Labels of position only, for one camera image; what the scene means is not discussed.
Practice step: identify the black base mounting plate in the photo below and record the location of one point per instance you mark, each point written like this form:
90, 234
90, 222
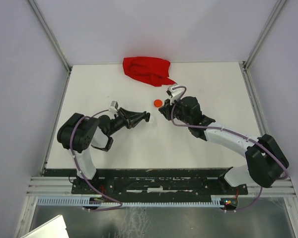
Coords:
158, 185

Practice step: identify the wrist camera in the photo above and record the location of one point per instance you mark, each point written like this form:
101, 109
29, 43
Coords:
113, 106
176, 92

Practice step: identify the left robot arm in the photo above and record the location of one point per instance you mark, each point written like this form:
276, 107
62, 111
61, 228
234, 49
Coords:
80, 132

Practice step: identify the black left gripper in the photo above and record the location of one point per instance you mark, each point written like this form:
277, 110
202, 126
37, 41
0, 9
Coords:
124, 113

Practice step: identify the metal sheet plate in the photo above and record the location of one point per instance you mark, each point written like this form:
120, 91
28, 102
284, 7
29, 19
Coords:
54, 228

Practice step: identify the aluminium corner post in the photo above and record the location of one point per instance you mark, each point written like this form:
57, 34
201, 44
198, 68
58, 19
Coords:
38, 13
268, 27

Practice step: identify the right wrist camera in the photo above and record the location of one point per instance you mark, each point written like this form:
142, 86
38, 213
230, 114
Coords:
176, 92

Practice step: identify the black round charging case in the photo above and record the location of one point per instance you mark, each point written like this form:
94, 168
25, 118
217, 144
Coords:
147, 117

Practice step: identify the left aluminium corner post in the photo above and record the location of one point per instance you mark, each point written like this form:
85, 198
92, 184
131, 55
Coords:
38, 13

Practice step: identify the right aluminium corner post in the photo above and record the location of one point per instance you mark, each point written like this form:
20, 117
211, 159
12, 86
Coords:
268, 27

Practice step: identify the orange round charging case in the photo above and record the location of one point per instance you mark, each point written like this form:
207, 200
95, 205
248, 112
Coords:
158, 103

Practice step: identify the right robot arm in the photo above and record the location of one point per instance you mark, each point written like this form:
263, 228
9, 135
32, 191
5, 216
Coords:
265, 162

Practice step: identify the red crumpled cloth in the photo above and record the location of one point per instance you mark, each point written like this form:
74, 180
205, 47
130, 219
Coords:
148, 70

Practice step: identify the aluminium frame rail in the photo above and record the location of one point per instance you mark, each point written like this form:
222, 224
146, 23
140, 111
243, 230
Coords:
60, 186

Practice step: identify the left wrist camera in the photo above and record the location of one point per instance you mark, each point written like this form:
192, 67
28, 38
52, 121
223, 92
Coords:
113, 106

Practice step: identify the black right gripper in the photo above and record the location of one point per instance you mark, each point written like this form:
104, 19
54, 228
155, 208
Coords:
166, 109

